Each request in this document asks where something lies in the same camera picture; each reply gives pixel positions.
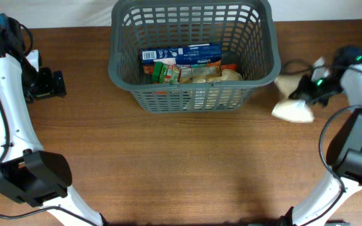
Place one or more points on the cream paper bag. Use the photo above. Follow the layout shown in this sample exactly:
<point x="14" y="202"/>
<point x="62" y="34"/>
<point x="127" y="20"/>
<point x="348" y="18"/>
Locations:
<point x="291" y="110"/>

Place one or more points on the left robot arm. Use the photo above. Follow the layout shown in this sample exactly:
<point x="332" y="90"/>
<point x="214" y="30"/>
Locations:
<point x="28" y="173"/>

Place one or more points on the grey plastic shopping basket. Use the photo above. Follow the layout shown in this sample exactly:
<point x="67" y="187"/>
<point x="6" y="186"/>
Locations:
<point x="243" y="28"/>

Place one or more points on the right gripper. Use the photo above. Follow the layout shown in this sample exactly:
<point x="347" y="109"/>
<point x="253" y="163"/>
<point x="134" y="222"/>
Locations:
<point x="300" y="93"/>

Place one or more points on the green lid jar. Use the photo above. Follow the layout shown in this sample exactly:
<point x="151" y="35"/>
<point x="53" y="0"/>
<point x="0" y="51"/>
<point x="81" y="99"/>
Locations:
<point x="164" y="73"/>

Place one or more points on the orange spaghetti packet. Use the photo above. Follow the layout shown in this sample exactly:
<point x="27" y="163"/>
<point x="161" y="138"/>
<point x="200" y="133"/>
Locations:
<point x="148" y="69"/>

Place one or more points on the beige snack bag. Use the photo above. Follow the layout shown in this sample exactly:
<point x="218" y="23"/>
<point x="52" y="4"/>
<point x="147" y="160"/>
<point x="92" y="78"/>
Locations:
<point x="207" y="75"/>

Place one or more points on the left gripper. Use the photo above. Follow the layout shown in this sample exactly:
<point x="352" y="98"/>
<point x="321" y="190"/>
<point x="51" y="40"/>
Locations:
<point x="49" y="88"/>

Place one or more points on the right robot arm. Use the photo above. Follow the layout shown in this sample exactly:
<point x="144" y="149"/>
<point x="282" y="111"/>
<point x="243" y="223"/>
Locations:
<point x="340" y="141"/>

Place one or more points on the blue pasta box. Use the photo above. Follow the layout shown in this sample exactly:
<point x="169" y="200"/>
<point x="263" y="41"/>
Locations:
<point x="185" y="56"/>

